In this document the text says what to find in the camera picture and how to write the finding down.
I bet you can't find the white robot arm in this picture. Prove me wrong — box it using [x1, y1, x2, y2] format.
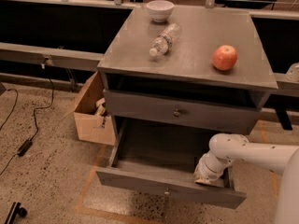
[194, 133, 299, 224]

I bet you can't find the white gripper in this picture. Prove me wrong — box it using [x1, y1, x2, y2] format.
[193, 152, 233, 185]

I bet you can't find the black cable on floor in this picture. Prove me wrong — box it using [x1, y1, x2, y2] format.
[0, 88, 19, 132]

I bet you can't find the grey wooden drawer cabinet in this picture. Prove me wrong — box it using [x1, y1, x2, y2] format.
[96, 5, 278, 173]

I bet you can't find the white ceramic bowl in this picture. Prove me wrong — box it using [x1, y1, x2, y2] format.
[147, 0, 174, 22]

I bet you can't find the red apple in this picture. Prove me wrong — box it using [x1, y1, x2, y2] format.
[212, 45, 237, 71]

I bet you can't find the black caster wheel base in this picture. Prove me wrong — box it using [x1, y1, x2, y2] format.
[5, 202, 27, 224]

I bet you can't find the clear plastic water bottle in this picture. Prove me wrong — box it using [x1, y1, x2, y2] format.
[149, 23, 181, 57]

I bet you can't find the grey drawer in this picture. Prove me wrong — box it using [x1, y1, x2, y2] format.
[97, 119, 246, 209]
[104, 90, 260, 134]

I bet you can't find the black power adapter with cable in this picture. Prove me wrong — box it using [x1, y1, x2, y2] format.
[0, 63, 56, 176]

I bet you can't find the grey metal railing beam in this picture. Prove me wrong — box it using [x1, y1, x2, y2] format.
[0, 42, 103, 72]

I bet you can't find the grey top drawer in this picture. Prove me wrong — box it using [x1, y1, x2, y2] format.
[104, 90, 260, 134]

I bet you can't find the open cardboard box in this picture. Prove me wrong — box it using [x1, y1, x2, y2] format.
[65, 72, 116, 146]

